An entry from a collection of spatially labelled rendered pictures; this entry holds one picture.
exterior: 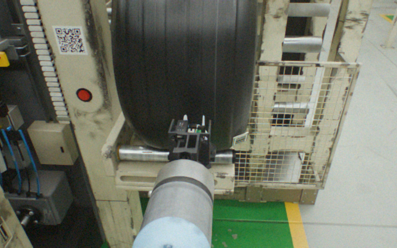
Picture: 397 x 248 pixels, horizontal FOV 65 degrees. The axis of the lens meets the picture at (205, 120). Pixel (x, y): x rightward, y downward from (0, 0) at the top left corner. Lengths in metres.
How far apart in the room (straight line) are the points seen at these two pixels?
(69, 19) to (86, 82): 0.17
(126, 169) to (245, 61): 0.50
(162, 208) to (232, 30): 0.36
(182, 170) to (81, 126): 0.62
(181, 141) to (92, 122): 0.51
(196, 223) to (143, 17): 0.40
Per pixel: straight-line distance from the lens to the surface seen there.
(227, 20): 0.61
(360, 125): 2.91
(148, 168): 0.94
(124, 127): 1.01
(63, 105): 1.01
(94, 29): 0.86
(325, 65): 1.32
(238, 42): 0.61
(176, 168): 0.45
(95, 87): 0.92
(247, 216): 1.93
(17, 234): 1.23
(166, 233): 0.36
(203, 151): 0.53
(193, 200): 0.40
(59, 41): 0.90
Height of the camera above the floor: 1.49
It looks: 34 degrees down
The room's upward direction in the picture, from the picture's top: straight up
